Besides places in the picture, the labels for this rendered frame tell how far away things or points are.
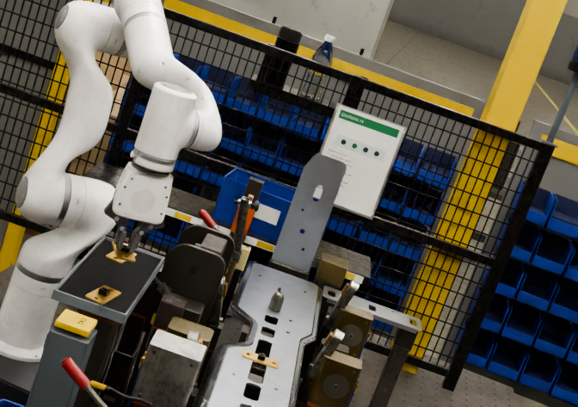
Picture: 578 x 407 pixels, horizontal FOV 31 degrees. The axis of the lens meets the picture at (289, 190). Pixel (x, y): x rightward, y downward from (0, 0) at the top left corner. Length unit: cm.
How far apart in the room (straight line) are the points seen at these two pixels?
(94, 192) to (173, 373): 55
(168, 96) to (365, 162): 137
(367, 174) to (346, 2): 582
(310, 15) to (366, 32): 50
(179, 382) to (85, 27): 81
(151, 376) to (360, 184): 143
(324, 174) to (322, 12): 611
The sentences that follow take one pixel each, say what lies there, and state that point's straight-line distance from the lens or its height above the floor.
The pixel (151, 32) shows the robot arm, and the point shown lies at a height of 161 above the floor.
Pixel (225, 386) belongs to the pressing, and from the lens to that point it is 214.
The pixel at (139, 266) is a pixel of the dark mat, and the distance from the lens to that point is 215.
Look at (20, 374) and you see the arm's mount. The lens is 239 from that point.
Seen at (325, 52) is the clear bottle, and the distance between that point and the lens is 324.
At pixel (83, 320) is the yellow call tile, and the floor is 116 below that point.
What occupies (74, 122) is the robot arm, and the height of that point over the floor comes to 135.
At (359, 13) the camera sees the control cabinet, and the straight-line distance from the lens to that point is 896.
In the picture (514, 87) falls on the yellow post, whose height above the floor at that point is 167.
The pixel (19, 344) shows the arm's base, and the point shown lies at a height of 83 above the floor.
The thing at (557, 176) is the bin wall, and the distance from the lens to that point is 450.
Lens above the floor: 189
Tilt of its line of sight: 13 degrees down
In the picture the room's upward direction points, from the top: 20 degrees clockwise
